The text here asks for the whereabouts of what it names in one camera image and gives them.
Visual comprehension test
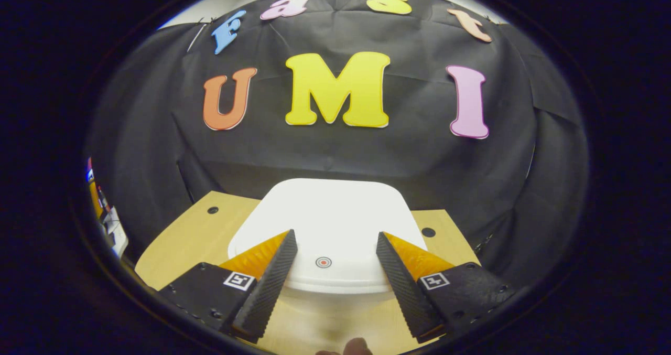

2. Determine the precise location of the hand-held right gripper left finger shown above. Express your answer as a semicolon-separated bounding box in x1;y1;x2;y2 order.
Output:
157;229;298;343

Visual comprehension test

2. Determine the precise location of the white desktop garbage bin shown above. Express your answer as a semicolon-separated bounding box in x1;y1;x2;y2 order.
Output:
227;178;428;319

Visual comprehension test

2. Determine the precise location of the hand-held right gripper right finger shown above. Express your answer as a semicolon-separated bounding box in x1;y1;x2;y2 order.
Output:
375;231;517;343

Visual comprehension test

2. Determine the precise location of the black backdrop cloth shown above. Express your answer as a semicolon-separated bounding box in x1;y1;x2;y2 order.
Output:
84;0;590;293

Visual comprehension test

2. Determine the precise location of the white side table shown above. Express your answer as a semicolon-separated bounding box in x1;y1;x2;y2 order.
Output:
100;204;129;259

